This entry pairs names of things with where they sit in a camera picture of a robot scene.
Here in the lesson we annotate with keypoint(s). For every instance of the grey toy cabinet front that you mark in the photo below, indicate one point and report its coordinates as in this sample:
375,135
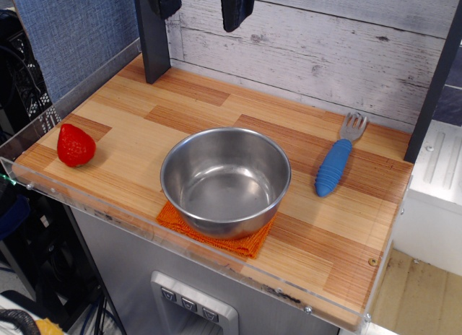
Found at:
126,263

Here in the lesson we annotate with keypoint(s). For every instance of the red toy strawberry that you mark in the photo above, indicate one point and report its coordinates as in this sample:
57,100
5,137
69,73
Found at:
75,147

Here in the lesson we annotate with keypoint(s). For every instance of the stainless steel pot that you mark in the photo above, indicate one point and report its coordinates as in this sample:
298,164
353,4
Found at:
226,183

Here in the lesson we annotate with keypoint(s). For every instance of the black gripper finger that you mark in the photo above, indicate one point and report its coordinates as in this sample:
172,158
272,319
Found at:
234,12
165,8

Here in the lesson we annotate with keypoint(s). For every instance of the blue handled toy fork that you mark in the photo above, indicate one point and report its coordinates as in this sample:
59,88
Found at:
332,168

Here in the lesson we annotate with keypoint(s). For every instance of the dark grey left post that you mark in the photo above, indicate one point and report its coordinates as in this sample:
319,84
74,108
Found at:
153,39

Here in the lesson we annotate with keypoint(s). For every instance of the silver button panel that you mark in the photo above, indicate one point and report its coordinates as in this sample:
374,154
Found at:
191,306

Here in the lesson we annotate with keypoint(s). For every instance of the black plastic crate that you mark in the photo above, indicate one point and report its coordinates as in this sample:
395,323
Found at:
24,95

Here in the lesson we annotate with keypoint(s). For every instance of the clear acrylic edge guard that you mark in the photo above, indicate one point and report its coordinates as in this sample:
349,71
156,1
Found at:
321,256

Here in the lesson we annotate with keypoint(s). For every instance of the dark grey right post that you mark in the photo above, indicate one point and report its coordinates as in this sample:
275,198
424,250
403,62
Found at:
437,83

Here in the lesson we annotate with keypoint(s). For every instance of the dark grey post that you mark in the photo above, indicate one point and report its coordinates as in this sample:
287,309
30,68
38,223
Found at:
153,39
437,83

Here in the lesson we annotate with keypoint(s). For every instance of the orange cloth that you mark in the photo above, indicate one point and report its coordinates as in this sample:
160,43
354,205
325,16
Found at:
248,246

